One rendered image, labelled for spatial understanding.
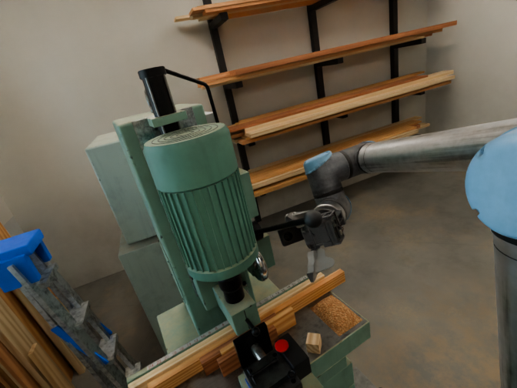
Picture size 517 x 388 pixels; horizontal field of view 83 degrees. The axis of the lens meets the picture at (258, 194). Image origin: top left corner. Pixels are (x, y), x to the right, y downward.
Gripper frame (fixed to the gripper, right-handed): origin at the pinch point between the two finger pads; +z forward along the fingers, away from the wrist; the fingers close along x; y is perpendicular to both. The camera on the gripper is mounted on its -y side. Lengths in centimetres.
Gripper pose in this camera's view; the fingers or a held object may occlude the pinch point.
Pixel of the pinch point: (295, 250)
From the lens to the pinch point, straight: 64.0
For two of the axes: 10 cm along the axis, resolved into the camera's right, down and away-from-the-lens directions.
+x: 3.7, 9.3, 0.4
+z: -4.3, 2.1, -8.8
